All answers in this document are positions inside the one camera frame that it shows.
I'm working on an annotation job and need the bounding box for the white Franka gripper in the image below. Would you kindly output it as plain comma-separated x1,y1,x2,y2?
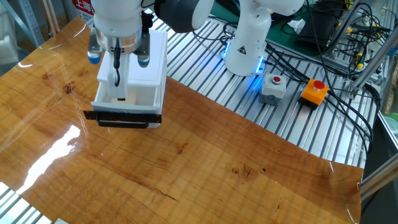
105,51,131,102

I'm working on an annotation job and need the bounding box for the white drawer with black handle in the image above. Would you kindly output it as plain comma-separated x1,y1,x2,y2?
83,81,162,129

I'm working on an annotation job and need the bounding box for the white plastic drawer cabinet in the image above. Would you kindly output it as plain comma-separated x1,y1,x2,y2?
96,29,169,125

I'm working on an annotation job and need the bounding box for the white box red lettering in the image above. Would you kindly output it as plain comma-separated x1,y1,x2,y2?
72,0,96,21

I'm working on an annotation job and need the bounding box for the wood pattern table mat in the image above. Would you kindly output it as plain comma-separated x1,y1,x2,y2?
0,17,364,224

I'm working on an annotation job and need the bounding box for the leaning wooden stick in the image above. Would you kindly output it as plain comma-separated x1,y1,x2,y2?
39,0,57,37
46,0,60,34

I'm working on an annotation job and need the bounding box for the white plastic object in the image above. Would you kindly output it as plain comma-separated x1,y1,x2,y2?
0,34,19,66

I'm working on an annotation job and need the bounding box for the grey box red button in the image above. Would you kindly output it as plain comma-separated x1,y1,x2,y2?
259,73,287,106

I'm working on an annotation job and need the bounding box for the green cutting mat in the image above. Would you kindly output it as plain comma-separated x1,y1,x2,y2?
211,0,327,58

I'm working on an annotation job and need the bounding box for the crumpled white tissue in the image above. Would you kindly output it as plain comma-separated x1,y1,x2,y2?
286,18,307,35

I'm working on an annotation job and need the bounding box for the orange box red button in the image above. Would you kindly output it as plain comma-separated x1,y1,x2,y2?
298,78,330,111

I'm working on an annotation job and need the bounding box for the black electronic device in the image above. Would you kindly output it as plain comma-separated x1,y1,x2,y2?
294,9,341,52

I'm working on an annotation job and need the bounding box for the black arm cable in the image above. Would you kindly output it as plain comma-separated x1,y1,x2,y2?
112,0,175,88

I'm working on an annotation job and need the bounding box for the blue grey shelf frame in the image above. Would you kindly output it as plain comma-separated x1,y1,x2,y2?
0,0,45,48

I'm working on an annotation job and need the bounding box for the looped black cable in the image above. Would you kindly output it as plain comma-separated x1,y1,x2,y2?
192,20,238,47

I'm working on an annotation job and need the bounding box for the thick black cable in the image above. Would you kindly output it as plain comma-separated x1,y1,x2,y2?
264,42,374,153

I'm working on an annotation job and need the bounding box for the yellow cable connector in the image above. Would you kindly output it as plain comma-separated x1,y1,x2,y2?
337,22,355,34

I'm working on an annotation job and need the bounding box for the aluminium frame post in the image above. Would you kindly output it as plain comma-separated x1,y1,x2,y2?
349,29,398,94
323,0,364,57

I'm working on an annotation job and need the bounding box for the aluminium frame rail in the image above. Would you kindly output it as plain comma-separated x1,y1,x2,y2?
359,157,398,202

